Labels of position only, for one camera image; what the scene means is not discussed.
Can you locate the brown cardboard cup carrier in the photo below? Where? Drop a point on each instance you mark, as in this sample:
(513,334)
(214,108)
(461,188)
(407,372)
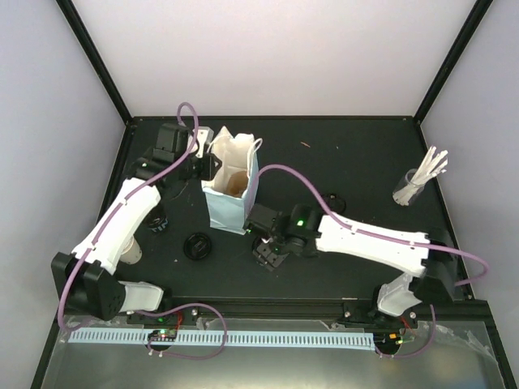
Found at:
(237,184)

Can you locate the circuit board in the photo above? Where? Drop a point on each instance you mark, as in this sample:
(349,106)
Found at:
(167,335)
(394,338)

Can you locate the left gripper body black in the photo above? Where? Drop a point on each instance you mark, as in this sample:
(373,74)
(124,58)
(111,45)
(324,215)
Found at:
(205,173)

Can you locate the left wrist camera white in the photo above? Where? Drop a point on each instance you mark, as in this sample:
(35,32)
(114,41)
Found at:
(204,138)

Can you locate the black frame post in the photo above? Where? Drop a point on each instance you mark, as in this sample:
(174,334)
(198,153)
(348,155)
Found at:
(74,20)
(463,38)

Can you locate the black aluminium frame rail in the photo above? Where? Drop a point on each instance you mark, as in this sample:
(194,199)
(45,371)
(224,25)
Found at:
(358,311)

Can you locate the black paper coffee cup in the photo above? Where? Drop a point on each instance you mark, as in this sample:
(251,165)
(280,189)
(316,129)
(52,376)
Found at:
(156,220)
(335,203)

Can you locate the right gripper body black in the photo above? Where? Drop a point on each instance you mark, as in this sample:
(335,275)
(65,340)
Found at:
(274,258)

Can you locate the light blue paper bag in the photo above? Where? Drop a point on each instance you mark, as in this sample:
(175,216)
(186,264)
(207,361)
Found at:
(237,153)

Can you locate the right circuit board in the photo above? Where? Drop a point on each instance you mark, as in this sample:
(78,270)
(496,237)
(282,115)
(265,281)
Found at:
(394,338)

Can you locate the light blue slotted cable duct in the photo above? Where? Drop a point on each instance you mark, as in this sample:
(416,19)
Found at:
(251,339)

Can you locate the clear glass straw holder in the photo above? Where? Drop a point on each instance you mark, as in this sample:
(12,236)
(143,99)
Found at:
(408,188)

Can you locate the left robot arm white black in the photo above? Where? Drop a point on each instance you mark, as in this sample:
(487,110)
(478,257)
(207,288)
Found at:
(85,279)

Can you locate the left circuit board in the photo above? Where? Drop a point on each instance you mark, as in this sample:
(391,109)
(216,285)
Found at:
(167,335)

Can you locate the black coffee cup lid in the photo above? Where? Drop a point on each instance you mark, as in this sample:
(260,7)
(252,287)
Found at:
(197,246)

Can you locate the right black frame post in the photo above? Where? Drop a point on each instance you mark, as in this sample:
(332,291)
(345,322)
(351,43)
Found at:
(463,38)

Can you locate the left black frame post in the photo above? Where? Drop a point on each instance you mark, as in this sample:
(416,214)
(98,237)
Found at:
(74,20)

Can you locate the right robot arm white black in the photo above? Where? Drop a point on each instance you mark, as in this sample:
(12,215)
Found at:
(427,276)

